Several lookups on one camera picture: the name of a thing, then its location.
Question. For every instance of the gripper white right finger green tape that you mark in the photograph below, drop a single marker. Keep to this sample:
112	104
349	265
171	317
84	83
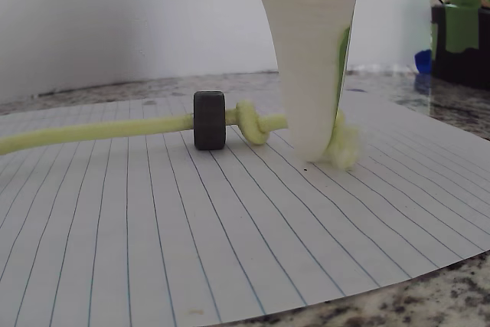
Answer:
343	51

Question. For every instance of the gripper white left finger green tape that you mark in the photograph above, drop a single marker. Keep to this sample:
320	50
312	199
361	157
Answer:
306	55

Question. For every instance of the blue tape piece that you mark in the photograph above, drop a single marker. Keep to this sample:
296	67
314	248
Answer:
423	62

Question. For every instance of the black box with green tape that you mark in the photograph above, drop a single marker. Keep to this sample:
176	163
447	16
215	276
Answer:
463	28

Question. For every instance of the white backdrop board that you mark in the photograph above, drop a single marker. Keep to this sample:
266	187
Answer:
115	17

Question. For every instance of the lined loose-leaf paper sheet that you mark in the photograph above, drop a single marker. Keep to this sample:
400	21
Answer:
153	227

